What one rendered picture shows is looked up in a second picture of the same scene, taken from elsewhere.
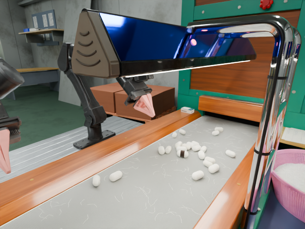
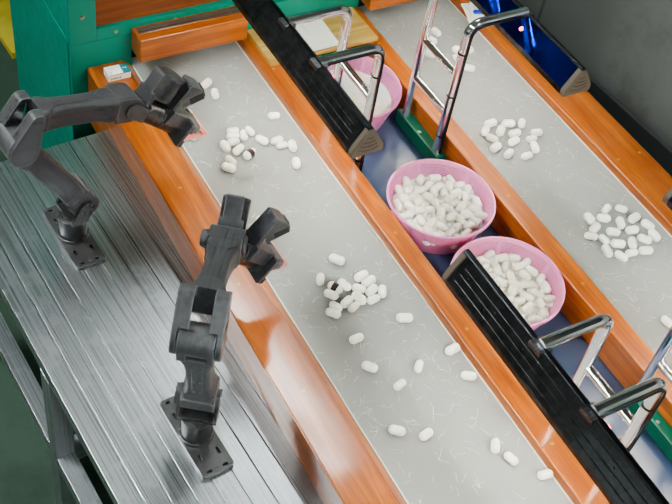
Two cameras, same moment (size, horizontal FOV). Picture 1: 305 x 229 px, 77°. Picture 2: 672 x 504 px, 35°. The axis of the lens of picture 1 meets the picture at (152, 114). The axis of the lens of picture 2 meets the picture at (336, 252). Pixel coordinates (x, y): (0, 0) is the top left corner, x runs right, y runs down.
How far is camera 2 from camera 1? 2.26 m
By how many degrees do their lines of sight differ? 68
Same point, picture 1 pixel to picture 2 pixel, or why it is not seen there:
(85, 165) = not seen: hidden behind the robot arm
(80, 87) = (58, 170)
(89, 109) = (84, 194)
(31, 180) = (239, 284)
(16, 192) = (256, 294)
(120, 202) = (298, 231)
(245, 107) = (219, 28)
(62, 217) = (296, 271)
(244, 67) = not seen: outside the picture
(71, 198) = not seen: hidden behind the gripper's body
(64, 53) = (35, 135)
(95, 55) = (375, 144)
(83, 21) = (371, 133)
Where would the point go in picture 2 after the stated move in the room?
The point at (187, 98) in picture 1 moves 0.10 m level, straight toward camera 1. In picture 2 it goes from (94, 47) to (125, 63)
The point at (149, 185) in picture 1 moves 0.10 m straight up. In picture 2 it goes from (286, 204) to (290, 174)
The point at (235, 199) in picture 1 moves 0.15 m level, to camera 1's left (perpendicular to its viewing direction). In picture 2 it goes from (345, 159) to (322, 198)
